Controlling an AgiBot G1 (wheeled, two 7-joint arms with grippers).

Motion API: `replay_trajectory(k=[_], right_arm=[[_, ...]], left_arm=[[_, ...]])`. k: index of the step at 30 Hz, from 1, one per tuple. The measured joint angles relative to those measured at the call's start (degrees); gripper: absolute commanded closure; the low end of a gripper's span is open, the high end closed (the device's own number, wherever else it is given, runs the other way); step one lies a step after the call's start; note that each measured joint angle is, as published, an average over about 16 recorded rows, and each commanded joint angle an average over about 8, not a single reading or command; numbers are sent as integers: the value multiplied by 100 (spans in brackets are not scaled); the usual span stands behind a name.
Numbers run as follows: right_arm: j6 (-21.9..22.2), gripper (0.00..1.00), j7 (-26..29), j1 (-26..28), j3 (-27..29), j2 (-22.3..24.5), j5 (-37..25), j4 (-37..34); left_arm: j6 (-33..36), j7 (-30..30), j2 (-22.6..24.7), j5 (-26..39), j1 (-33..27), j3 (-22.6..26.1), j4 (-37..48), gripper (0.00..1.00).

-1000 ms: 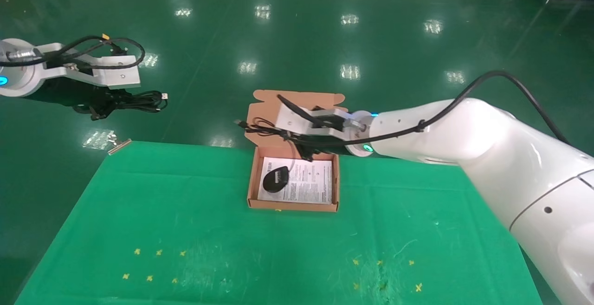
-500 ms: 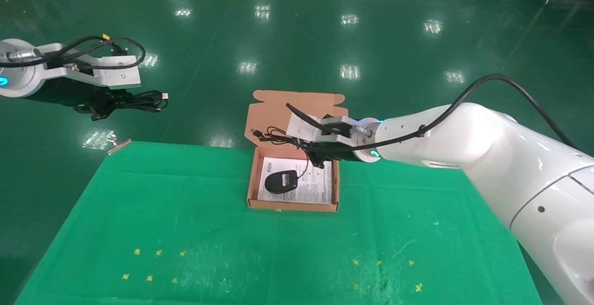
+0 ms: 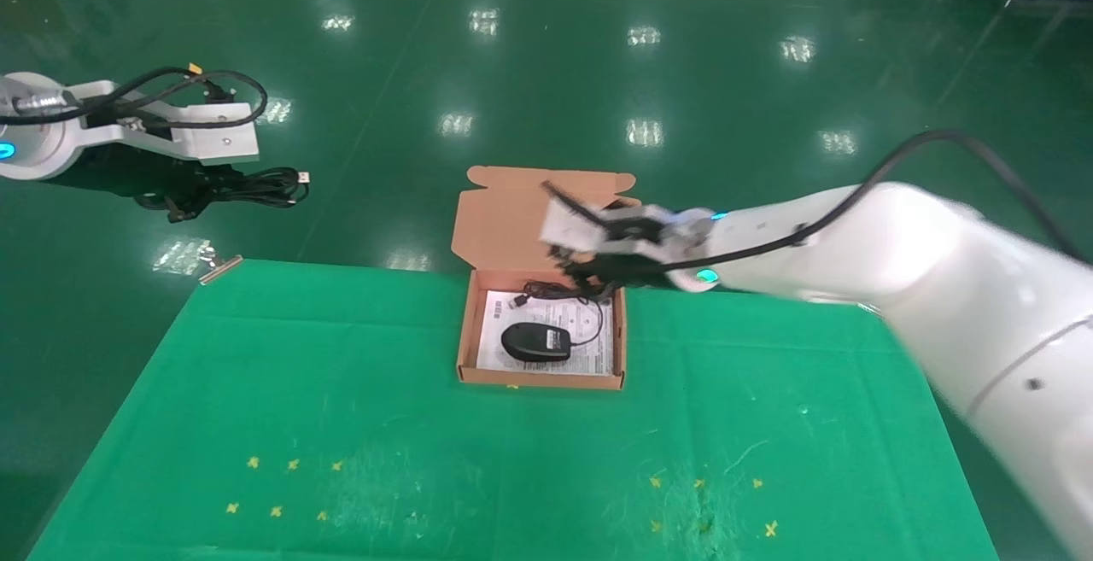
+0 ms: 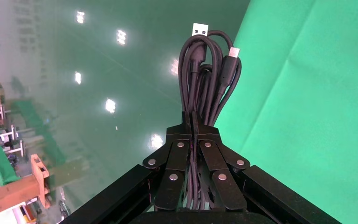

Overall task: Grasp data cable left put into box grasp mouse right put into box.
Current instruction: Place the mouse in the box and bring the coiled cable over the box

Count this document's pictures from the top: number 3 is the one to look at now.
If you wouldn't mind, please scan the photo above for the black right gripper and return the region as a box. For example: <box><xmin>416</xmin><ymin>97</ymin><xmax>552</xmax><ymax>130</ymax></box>
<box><xmin>552</xmin><ymin>249</ymin><xmax>688</xmax><ymax>304</ymax></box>

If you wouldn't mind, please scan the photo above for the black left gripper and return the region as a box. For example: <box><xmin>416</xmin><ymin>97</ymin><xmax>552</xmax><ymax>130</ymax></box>
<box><xmin>73</xmin><ymin>144</ymin><xmax>225</xmax><ymax>224</ymax></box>

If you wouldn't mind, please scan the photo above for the black wired mouse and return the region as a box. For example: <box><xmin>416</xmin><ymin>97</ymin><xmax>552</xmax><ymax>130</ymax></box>
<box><xmin>500</xmin><ymin>280</ymin><xmax>606</xmax><ymax>365</ymax></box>

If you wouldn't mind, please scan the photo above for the black data cable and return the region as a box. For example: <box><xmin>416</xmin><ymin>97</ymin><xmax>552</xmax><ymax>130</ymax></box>
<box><xmin>137</xmin><ymin>166</ymin><xmax>312</xmax><ymax>224</ymax></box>

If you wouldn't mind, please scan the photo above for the orange cardboard box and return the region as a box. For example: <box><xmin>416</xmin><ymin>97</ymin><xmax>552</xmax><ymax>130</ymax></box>
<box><xmin>450</xmin><ymin>166</ymin><xmax>643</xmax><ymax>391</ymax></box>

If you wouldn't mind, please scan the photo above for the white printed leaflet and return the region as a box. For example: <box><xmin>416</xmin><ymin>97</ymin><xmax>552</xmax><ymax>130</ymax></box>
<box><xmin>473</xmin><ymin>289</ymin><xmax>616</xmax><ymax>377</ymax></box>

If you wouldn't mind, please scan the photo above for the silver table clip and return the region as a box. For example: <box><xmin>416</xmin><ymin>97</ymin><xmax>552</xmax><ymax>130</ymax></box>
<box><xmin>196</xmin><ymin>241</ymin><xmax>244</xmax><ymax>288</ymax></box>

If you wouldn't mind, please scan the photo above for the green table cloth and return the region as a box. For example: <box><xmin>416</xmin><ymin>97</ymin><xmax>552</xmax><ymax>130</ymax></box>
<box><xmin>26</xmin><ymin>260</ymin><xmax>1000</xmax><ymax>561</ymax></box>

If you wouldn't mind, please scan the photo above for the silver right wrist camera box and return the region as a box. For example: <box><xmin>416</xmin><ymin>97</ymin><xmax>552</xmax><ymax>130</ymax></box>
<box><xmin>541</xmin><ymin>194</ymin><xmax>684</xmax><ymax>256</ymax></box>

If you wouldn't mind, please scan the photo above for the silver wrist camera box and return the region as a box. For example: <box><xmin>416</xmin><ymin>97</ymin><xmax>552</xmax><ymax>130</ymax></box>
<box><xmin>541</xmin><ymin>194</ymin><xmax>684</xmax><ymax>256</ymax></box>
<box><xmin>84</xmin><ymin>79</ymin><xmax>261</xmax><ymax>167</ymax></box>

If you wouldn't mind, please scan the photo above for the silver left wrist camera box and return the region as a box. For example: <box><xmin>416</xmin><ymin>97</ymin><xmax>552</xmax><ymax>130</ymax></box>
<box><xmin>84</xmin><ymin>79</ymin><xmax>261</xmax><ymax>167</ymax></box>

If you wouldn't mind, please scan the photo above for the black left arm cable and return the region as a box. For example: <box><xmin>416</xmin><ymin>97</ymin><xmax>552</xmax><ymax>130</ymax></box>
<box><xmin>0</xmin><ymin>65</ymin><xmax>269</xmax><ymax>131</ymax></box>

